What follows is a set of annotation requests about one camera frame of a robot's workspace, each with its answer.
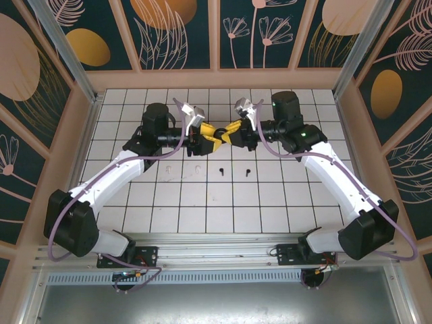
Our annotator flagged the grey metal sheet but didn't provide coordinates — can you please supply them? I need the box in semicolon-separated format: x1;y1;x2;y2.
33;285;409;324

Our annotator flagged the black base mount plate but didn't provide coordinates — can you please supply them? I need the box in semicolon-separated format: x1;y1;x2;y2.
97;246;159;269
275;243;338;267

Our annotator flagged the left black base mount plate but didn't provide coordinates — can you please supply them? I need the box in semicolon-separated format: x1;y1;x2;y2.
97;246;159;269

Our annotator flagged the left black round cable port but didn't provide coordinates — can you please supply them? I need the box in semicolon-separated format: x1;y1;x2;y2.
113;273;136;294

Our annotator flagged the black round cable port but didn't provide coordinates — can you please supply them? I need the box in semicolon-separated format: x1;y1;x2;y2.
301;269;333;291
113;273;136;294

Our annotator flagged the slotted grey cable duct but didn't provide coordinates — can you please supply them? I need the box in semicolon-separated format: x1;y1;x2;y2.
47;269;306;285

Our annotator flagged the left aluminium frame post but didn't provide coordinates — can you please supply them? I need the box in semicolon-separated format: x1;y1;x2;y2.
28;0;104;104

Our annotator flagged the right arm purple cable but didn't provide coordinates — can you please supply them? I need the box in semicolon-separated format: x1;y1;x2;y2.
254;99;420;263

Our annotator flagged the right aluminium frame post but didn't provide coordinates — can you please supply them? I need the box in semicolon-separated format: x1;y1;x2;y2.
332;0;396;99

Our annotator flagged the aluminium frame post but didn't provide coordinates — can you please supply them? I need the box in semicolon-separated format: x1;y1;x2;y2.
332;0;396;99
28;0;104;104

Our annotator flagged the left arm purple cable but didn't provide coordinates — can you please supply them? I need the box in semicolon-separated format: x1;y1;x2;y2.
47;97;190;293

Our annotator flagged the right black round cable port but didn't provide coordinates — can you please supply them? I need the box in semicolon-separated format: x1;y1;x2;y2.
301;269;333;291

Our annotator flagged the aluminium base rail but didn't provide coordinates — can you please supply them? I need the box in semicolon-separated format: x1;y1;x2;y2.
32;232;399;271

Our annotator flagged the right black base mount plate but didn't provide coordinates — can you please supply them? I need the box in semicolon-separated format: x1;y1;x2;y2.
275;243;338;267

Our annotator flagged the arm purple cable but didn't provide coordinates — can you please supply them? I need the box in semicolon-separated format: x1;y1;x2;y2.
254;99;420;263
47;97;190;293

